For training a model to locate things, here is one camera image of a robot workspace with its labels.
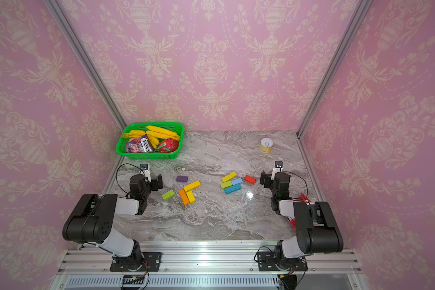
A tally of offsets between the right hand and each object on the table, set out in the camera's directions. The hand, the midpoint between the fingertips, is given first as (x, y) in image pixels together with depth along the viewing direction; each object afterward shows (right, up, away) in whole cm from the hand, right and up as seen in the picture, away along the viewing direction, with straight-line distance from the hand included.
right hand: (269, 171), depth 93 cm
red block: (-9, -5, +7) cm, 12 cm away
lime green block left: (-52, -12, -1) cm, 54 cm away
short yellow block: (-40, -13, -1) cm, 42 cm away
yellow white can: (+2, +14, +15) cm, 21 cm away
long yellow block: (-41, -9, +4) cm, 42 cm away
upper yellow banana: (-62, +22, +18) cm, 68 cm away
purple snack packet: (-73, +14, +13) cm, 75 cm away
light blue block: (-16, -6, +4) cm, 18 cm away
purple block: (-46, -5, +7) cm, 47 cm away
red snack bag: (+15, -13, -3) cm, 21 cm away
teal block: (-19, -9, +1) cm, 21 cm away
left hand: (-62, -3, +2) cm, 62 cm away
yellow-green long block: (-21, -4, +7) cm, 22 cm away
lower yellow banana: (-66, +16, +16) cm, 70 cm away
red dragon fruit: (-56, +13, +12) cm, 59 cm away
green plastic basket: (-53, +25, +22) cm, 63 cm away
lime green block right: (-22, -8, +4) cm, 24 cm away
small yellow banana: (-78, +21, +17) cm, 83 cm away
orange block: (-44, -13, -1) cm, 46 cm away
